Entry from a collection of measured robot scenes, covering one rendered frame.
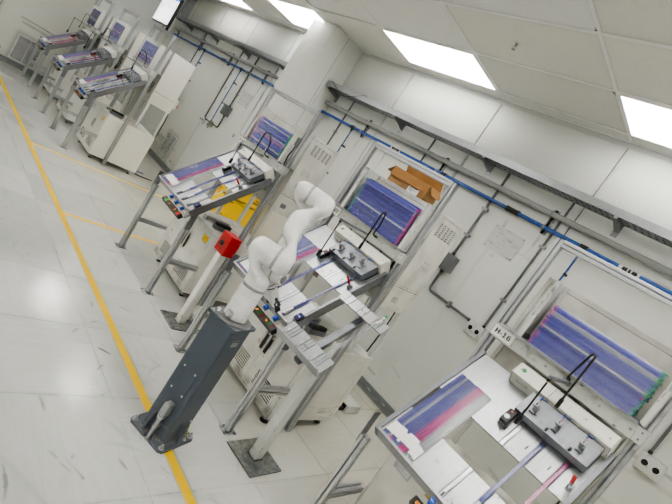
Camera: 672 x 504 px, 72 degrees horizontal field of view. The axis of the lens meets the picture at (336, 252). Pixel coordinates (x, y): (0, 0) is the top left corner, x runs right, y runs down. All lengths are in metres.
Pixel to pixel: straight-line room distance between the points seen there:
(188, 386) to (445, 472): 1.22
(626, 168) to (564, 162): 0.46
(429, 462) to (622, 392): 0.85
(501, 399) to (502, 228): 2.18
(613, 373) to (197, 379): 1.84
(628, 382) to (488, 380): 0.58
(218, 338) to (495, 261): 2.66
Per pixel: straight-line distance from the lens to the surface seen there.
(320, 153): 4.06
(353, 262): 2.88
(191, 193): 3.92
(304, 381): 2.59
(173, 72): 6.83
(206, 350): 2.33
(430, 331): 4.32
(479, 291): 4.20
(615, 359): 2.35
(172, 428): 2.52
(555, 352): 2.40
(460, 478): 2.16
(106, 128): 6.79
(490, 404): 2.37
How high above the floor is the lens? 1.54
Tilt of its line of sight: 8 degrees down
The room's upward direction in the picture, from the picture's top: 34 degrees clockwise
